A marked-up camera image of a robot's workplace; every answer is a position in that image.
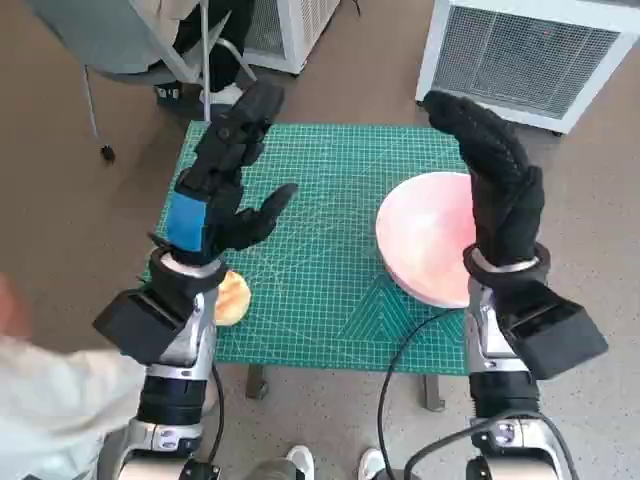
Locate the bare black robot left hand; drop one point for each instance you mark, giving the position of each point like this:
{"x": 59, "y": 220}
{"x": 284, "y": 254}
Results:
{"x": 185, "y": 225}

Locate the black gloved robot right hand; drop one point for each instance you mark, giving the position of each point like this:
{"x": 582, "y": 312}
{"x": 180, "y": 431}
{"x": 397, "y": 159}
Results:
{"x": 500, "y": 200}

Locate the round toy bread bun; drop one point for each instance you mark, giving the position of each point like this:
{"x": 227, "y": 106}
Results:
{"x": 235, "y": 300}

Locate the white robot left foot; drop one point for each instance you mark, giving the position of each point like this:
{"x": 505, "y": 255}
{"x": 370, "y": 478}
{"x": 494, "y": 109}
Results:
{"x": 300, "y": 457}

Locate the seated person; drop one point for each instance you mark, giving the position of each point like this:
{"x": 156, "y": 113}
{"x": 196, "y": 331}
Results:
{"x": 220, "y": 55}

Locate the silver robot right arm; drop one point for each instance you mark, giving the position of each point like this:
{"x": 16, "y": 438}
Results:
{"x": 482, "y": 325}

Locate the small black box device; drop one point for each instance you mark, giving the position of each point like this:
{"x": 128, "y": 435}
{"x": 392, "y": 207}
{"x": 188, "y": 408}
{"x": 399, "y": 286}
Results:
{"x": 200, "y": 471}

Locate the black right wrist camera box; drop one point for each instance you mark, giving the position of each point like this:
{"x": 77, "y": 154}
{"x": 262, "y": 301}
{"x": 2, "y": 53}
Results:
{"x": 560, "y": 335}

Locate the grey robot waist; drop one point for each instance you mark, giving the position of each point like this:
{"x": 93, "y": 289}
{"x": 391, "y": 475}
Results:
{"x": 272, "y": 471}

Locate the black metal table leg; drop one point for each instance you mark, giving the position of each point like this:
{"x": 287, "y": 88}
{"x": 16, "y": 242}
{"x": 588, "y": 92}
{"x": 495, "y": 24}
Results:
{"x": 257, "y": 382}
{"x": 434, "y": 395}

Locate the white robot right foot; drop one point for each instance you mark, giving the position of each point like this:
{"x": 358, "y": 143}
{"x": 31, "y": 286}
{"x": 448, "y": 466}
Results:
{"x": 372, "y": 460}

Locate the pink bowl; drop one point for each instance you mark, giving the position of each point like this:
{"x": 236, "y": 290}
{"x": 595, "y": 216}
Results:
{"x": 425, "y": 235}

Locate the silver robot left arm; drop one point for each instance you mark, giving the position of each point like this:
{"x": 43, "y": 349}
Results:
{"x": 200, "y": 330}

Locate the white robot foot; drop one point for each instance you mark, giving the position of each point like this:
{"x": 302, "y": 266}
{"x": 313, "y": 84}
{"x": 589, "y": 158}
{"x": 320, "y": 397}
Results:
{"x": 372, "y": 460}
{"x": 300, "y": 457}

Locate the small white grilled unit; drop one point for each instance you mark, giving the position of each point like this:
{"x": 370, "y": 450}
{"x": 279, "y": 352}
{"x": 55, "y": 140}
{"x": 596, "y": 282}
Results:
{"x": 295, "y": 30}

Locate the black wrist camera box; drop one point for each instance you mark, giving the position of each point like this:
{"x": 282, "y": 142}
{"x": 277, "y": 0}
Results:
{"x": 560, "y": 335}
{"x": 140, "y": 325}

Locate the green cutting mat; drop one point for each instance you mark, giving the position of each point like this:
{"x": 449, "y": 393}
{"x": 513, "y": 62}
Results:
{"x": 320, "y": 250}

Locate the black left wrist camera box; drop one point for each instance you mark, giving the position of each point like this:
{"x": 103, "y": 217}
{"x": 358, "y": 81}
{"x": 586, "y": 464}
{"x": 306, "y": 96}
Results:
{"x": 140, "y": 325}

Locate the person in pale clothing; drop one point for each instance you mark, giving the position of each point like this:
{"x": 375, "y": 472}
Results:
{"x": 50, "y": 390}

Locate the grey office chair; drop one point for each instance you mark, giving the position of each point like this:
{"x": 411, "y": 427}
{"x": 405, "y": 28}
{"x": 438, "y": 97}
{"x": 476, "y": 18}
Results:
{"x": 100, "y": 30}

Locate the large white grilled unit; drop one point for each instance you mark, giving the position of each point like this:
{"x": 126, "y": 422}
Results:
{"x": 525, "y": 55}

